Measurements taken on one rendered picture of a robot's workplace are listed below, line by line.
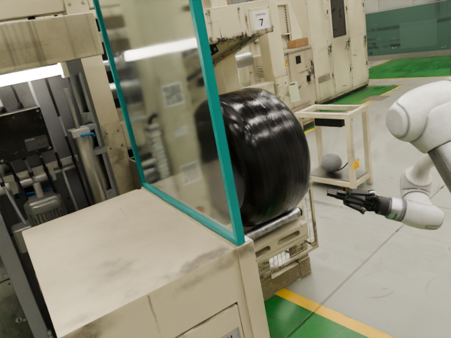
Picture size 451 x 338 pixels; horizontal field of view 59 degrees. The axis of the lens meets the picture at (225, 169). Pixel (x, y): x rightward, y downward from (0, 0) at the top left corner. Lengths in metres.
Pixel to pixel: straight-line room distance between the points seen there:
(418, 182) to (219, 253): 1.11
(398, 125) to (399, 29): 11.97
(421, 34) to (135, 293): 12.44
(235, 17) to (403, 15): 11.37
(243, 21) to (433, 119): 1.00
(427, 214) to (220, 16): 1.15
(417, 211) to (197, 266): 1.08
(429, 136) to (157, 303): 0.82
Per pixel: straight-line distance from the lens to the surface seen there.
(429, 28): 12.83
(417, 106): 1.19
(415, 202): 1.71
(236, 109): 1.47
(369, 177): 4.18
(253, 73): 6.18
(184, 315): 0.83
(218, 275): 0.82
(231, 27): 1.84
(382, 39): 13.39
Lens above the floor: 1.68
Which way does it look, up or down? 19 degrees down
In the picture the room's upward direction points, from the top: 11 degrees counter-clockwise
